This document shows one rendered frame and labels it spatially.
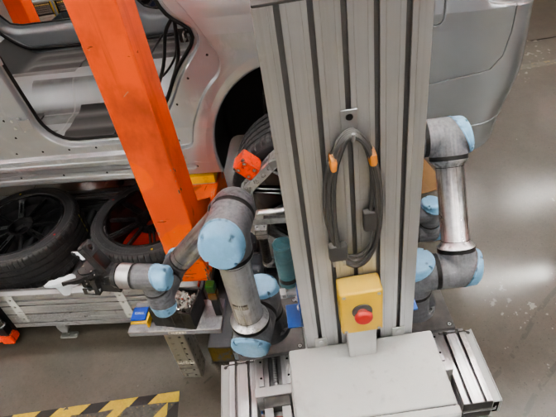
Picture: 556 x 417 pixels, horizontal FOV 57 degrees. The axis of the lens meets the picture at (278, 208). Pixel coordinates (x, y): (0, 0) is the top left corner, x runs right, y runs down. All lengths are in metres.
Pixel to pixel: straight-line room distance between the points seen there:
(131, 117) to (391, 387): 1.24
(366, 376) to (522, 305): 1.86
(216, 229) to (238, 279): 0.19
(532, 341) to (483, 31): 1.48
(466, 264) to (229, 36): 1.30
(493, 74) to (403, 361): 1.53
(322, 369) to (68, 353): 2.11
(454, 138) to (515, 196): 1.99
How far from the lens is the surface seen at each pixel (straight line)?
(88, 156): 2.74
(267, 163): 1.99
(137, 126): 1.89
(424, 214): 1.91
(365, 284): 1.04
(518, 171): 3.78
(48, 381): 3.06
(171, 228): 2.18
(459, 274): 1.67
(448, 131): 1.61
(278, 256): 2.16
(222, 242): 1.21
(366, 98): 0.80
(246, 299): 1.40
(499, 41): 2.36
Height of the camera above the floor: 2.26
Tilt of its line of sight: 41 degrees down
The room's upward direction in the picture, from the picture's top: 10 degrees counter-clockwise
